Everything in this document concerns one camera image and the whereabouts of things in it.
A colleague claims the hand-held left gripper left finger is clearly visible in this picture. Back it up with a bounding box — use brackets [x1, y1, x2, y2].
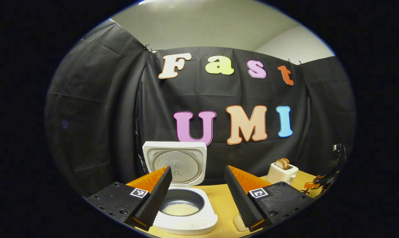
[87, 166, 173, 232]

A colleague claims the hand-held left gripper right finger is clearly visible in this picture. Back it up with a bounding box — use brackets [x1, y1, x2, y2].
[224, 165, 314, 232]

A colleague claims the clear box of white rice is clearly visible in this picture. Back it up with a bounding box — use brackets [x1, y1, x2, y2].
[233, 213, 250, 232]

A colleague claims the small white rice portion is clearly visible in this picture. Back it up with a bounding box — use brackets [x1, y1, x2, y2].
[162, 203, 199, 216]

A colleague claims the white rice cooker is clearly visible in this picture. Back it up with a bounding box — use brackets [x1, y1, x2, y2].
[142, 141, 218, 235]

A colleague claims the white toaster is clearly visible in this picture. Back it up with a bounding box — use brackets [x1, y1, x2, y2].
[266, 162, 299, 185]

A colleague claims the black backdrop cloth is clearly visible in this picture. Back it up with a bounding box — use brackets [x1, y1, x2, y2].
[45, 19, 356, 197]

